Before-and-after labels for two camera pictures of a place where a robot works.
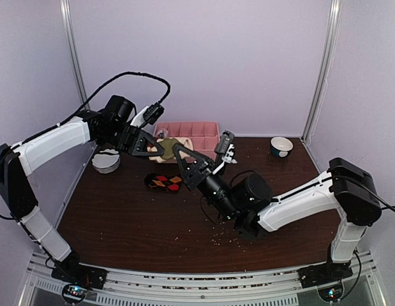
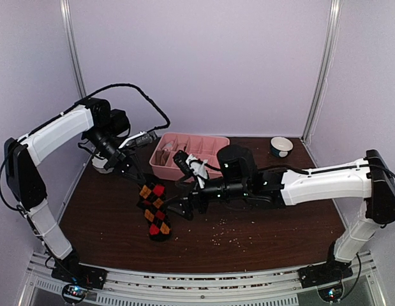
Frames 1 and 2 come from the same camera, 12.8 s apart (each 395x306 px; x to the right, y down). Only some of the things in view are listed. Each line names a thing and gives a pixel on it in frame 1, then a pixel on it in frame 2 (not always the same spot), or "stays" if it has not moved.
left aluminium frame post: x=66 y=13 stays
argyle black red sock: x=168 y=183 → x=154 y=203
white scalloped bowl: x=106 y=161 stays
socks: x=162 y=133 → x=161 y=157
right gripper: x=190 y=180 → x=195 y=195
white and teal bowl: x=281 y=146 stays
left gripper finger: x=140 y=148 → x=137 y=174
